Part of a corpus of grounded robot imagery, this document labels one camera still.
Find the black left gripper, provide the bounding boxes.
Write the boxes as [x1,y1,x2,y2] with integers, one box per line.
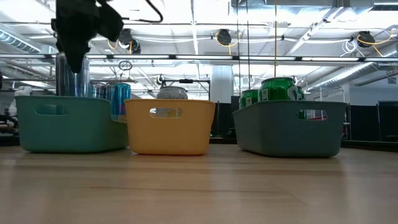
[51,0,103,74]

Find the slim silver blue can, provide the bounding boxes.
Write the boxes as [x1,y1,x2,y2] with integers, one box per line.
[55,52,91,98]
[107,82,132,123]
[89,82,109,100]

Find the teal plastic bin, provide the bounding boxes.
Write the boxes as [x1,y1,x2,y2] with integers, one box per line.
[14,95,130,154]

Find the white Spindrift can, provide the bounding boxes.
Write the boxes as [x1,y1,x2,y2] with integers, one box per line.
[156,86,189,119]

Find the yellow plastic bin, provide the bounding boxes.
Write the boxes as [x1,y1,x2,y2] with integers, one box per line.
[124,98,216,156]

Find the dark blue plastic bin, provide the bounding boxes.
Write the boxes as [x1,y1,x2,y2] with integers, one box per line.
[232,100,348,159]

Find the white pillar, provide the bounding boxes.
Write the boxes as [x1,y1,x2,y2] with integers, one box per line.
[210,65,234,103]

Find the black partition panels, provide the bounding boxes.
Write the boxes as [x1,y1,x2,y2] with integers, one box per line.
[346,101,398,144]
[214,96,240,139]

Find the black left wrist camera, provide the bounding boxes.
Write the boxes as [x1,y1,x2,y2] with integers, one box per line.
[98,2,125,42]

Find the black ceiling cable reel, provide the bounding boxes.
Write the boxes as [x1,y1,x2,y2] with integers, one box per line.
[216,29,233,47]
[357,30,376,48]
[118,28,142,54]

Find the silver ceiling duct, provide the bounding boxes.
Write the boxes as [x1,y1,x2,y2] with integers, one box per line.
[298,60,398,91]
[0,29,43,54]

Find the black stand frame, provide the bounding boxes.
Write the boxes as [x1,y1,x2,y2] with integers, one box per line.
[160,77,211,100]

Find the black hanging cable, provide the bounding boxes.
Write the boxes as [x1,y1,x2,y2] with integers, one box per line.
[235,0,241,94]
[246,0,251,91]

